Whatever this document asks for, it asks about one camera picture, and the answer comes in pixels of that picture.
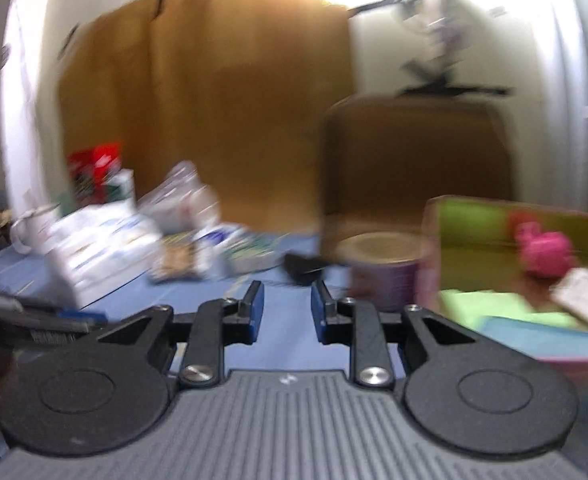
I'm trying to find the blue tablecloth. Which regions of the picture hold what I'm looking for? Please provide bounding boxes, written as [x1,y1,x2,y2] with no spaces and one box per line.
[0,230,427,378]

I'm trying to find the wooden board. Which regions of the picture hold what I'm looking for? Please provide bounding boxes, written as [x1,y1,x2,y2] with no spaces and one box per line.
[56,0,359,237]

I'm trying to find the light green cloth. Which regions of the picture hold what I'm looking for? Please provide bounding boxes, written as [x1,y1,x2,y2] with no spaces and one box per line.
[441,287,577,332]

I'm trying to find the white power strip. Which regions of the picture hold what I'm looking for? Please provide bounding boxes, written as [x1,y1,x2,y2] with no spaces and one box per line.
[424,0,469,67]

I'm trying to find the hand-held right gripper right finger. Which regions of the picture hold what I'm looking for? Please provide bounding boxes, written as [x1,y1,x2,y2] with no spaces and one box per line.
[310,280,480,388]

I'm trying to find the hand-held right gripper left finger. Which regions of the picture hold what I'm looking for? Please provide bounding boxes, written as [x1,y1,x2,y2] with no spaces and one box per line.
[91,280,265,388]

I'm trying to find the black object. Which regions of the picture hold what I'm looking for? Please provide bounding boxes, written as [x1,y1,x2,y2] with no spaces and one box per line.
[283,252,335,285]

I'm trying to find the crossed black tape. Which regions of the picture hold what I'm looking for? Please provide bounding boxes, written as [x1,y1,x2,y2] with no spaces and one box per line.
[396,59,514,100]

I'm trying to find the purple paper cup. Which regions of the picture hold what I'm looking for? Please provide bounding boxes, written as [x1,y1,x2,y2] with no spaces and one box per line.
[336,232,425,312]

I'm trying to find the white mug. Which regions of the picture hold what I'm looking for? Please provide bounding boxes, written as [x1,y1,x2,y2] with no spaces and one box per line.
[10,204,63,257]

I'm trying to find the brown chair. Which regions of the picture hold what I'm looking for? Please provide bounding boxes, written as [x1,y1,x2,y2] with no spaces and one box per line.
[319,92,517,263]

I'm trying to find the green white box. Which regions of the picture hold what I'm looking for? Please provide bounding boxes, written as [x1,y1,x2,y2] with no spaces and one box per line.
[104,169,137,206]

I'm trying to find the clear plastic bag with cup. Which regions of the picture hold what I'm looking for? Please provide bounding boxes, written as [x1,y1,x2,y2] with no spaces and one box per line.
[138,160,223,235]

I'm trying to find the green white tissue packet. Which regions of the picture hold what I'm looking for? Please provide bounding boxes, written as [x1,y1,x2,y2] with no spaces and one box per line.
[226,235,285,272]

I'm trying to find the light blue cloth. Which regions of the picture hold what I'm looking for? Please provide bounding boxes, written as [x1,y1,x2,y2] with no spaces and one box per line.
[479,315,588,362]

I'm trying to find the pink tin box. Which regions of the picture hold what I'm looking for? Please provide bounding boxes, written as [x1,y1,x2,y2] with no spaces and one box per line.
[416,195,588,367]

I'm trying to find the red box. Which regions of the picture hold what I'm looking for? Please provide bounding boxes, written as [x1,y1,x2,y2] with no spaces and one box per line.
[68,142,124,197]

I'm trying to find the pink soft toy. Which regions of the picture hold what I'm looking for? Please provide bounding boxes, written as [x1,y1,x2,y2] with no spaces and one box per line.
[516,220,577,278]

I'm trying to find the white plastic bag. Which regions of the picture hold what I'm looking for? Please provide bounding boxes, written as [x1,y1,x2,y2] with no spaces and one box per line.
[48,204,165,307]

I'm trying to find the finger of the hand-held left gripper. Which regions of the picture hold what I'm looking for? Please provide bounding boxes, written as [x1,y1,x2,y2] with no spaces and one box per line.
[16,297,108,347]

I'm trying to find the brown patterned packet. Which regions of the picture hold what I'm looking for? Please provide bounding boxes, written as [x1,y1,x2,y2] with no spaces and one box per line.
[149,242,199,283]

